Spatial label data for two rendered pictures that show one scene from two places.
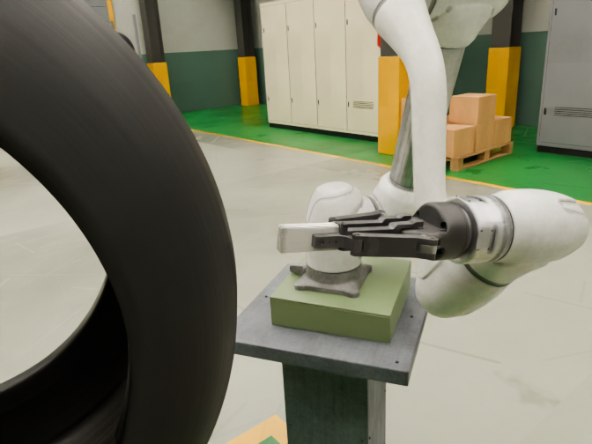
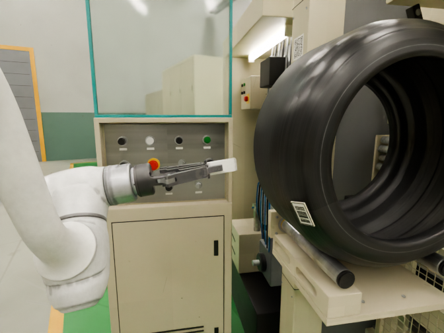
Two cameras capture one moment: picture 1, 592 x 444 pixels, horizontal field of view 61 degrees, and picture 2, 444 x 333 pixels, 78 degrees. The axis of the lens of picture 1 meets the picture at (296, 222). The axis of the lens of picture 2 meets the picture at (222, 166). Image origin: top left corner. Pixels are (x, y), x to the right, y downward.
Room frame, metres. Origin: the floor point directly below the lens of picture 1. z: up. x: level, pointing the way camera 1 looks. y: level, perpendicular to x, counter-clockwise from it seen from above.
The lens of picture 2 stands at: (1.17, 0.10, 1.27)
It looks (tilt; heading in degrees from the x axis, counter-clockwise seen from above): 10 degrees down; 190
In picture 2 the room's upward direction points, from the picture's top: straight up
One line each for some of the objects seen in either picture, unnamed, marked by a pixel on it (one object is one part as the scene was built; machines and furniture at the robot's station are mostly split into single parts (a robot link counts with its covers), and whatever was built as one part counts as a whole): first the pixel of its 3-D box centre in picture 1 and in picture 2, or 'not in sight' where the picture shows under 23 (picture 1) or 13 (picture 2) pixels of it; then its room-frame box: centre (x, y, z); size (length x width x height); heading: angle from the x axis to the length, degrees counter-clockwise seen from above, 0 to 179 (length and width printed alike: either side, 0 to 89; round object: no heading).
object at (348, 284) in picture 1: (327, 269); not in sight; (1.29, -0.08, 0.77); 0.22 x 0.18 x 0.06; 68
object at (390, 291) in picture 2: not in sight; (349, 272); (0.34, 0.35, 0.80); 0.37 x 0.36 x 0.02; 110
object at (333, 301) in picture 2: not in sight; (308, 265); (0.38, 0.22, 0.83); 0.36 x 0.09 x 0.06; 20
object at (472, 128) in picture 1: (457, 126); not in sight; (5.98, -1.99, 0.37); 1.23 x 0.84 x 0.75; 128
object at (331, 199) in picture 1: (336, 223); not in sight; (1.28, -0.11, 0.90); 0.18 x 0.16 x 0.22; 105
